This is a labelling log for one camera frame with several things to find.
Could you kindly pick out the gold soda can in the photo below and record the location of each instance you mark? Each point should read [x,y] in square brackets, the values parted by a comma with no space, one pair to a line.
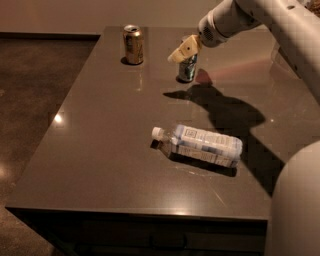
[133,42]

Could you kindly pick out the clear plastic water bottle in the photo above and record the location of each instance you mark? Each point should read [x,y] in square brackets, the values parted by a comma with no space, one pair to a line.
[199,144]

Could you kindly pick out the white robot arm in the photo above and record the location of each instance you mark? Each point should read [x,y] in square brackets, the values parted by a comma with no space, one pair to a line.
[293,228]

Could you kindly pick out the black drawer handle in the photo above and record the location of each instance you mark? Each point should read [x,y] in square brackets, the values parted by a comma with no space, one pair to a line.
[171,241]

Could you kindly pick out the silver blue redbull can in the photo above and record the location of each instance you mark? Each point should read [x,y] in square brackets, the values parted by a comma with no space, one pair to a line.
[187,69]

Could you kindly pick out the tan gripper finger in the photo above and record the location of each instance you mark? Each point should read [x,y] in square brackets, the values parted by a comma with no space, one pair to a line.
[190,46]

